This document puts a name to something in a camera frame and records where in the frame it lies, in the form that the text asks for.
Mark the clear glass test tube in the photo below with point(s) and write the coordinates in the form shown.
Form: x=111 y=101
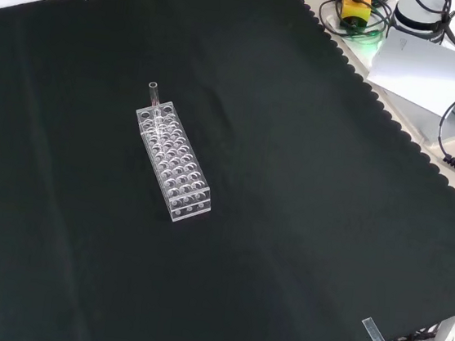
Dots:
x=153 y=94

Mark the clear acrylic test tube rack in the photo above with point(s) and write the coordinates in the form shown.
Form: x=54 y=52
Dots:
x=179 y=205

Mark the black bench cloth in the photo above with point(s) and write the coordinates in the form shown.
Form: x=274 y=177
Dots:
x=291 y=186

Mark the yellow emergency stop button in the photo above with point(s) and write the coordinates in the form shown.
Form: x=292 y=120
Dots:
x=355 y=10

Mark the grey table leg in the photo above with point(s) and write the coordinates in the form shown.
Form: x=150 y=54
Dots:
x=446 y=330

